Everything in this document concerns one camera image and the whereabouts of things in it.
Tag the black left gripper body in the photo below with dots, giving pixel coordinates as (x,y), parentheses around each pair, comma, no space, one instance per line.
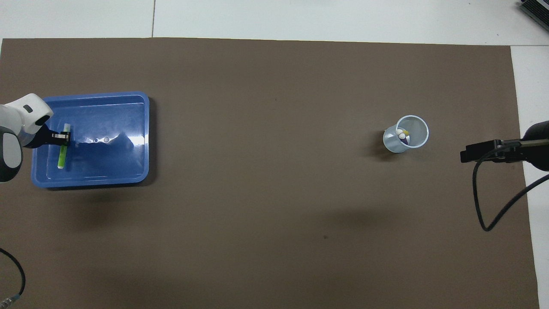
(43,139)

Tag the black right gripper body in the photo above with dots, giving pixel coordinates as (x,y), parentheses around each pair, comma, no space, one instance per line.
(540,146)

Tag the green pen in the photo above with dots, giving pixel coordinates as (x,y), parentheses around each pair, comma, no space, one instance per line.
(62,159)

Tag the purple pen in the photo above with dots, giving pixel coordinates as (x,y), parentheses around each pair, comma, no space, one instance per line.
(404,139)

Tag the yellow pen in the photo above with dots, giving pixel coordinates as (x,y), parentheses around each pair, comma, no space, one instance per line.
(405,131)

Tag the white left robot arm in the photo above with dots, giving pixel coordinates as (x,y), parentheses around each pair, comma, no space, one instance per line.
(21,118)

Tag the blue plastic tray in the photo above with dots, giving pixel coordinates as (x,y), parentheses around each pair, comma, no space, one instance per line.
(107,159)

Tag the translucent plastic cup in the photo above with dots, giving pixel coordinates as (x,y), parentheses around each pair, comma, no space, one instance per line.
(392,143)

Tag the grey ribbed device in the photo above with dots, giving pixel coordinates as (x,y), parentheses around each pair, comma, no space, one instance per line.
(536,10)

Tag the brown paper mat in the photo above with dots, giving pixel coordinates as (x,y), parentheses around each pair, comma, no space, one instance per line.
(274,193)

